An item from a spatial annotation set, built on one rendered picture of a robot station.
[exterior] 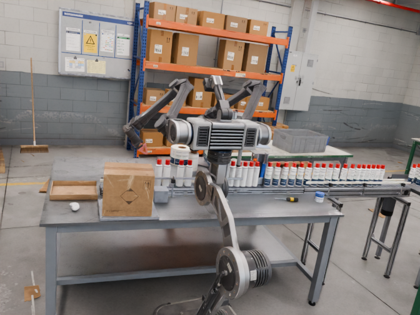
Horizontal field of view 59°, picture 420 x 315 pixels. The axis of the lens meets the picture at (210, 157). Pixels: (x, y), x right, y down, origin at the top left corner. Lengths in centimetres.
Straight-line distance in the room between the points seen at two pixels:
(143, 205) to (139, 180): 17
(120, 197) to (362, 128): 857
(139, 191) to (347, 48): 773
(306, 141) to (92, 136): 393
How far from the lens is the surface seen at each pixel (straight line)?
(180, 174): 279
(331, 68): 921
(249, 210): 272
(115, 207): 236
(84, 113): 698
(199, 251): 333
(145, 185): 231
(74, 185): 289
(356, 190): 360
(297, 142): 474
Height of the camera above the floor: 188
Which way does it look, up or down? 16 degrees down
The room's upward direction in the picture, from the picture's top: 7 degrees clockwise
